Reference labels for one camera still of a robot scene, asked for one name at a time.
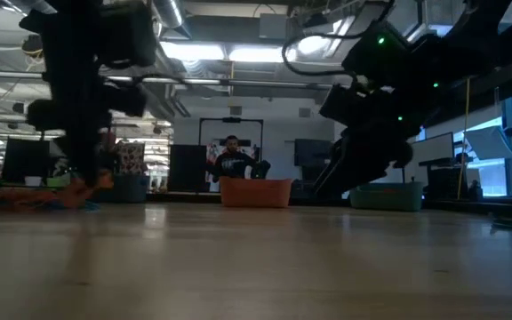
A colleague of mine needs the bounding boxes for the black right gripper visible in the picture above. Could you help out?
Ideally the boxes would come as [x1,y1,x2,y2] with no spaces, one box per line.
[312,74,440,197]

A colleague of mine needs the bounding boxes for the orange plastic basket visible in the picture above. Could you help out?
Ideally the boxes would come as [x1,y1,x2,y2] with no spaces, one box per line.
[218,176,294,209]

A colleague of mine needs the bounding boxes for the ceiling light panel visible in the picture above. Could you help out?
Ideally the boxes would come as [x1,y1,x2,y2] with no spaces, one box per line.
[159,41,226,62]
[228,44,293,64]

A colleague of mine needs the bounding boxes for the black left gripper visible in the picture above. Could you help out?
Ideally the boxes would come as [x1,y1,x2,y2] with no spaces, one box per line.
[27,83,148,188]

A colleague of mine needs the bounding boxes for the silver ceiling duct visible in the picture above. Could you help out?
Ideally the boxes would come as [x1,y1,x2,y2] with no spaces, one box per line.
[150,0,194,42]

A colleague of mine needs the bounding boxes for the green plastic basket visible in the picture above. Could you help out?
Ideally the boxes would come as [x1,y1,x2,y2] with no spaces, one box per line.
[348,180,424,212]

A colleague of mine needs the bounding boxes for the yellow hanging cable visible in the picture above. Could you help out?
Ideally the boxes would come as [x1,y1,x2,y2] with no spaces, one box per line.
[456,75,474,200]

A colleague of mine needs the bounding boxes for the black right camera cable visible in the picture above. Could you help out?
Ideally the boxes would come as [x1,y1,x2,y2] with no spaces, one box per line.
[281,28,364,81]

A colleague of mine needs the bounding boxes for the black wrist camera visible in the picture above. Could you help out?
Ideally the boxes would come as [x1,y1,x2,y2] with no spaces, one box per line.
[342,20,412,89]
[99,1,158,68]

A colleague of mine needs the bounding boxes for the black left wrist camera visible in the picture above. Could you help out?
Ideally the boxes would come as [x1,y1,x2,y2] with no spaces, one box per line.
[99,1,158,68]

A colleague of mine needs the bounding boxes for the blue plastic basket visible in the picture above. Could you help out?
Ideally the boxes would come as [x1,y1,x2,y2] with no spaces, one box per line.
[104,173,151,204]

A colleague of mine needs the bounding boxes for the white board screen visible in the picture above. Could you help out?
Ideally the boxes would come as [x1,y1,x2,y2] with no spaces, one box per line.
[409,131,456,184]

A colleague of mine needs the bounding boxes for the black upright panel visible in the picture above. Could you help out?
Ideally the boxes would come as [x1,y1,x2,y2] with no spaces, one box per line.
[167,144,209,194]

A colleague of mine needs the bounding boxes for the white tilted sheet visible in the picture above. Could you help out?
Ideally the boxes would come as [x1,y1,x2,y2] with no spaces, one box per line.
[463,124,512,162]

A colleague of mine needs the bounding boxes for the horizontal ceiling pipe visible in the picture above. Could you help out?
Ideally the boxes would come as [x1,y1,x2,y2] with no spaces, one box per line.
[104,76,335,89]

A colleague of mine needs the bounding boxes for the black gantry frame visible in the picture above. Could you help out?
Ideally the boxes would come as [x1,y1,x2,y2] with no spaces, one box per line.
[198,116,265,181]

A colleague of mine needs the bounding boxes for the person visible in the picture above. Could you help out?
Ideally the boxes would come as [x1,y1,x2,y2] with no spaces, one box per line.
[211,134,271,182]

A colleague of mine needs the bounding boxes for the black equipment cart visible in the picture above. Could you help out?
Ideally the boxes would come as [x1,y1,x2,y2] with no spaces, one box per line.
[293,138,335,199]

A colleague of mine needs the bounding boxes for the black aluminium table frame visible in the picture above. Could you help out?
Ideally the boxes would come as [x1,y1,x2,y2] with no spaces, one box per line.
[147,189,512,220]

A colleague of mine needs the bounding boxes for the red rubber band pile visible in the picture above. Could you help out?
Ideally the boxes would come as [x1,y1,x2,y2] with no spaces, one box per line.
[0,171,115,211]

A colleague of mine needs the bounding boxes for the floral patterned panel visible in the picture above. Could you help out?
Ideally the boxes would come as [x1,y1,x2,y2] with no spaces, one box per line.
[116,141,147,176]

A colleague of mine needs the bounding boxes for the black monitor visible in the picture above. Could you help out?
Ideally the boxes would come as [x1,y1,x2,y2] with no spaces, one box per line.
[0,138,61,182]

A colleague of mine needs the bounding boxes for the grey ceiling box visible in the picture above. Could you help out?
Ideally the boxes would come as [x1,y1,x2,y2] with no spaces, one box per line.
[258,12,305,42]

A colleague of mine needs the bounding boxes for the black desk with equipment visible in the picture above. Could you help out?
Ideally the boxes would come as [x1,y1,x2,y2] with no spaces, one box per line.
[418,153,484,202]

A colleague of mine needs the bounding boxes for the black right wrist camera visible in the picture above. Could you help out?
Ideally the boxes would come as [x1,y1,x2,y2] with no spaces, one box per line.
[342,20,412,89]

